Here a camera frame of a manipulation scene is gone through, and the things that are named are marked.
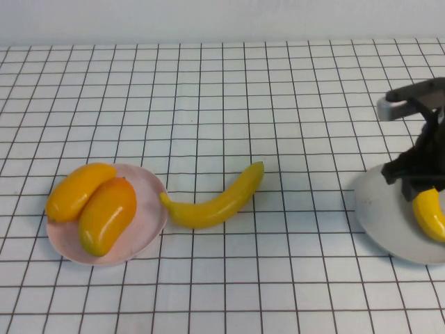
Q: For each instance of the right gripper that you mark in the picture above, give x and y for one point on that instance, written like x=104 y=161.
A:
x=427 y=167

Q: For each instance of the short yellow banana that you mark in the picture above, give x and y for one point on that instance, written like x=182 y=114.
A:
x=429 y=215

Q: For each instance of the long yellow banana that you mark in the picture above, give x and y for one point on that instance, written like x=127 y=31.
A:
x=212 y=212

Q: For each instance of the mango with red blush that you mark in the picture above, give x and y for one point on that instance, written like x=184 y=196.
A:
x=107 y=215

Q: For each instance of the plain yellow mango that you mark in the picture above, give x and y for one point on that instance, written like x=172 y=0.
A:
x=74 y=193

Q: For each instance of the grey round plate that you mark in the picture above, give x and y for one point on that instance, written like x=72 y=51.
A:
x=382 y=215

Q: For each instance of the pink round plate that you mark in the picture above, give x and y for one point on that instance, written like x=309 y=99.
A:
x=146 y=215

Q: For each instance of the white grid tablecloth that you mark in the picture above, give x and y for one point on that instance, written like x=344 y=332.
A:
x=222 y=104

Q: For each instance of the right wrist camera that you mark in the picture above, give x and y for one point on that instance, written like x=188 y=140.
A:
x=386 y=109

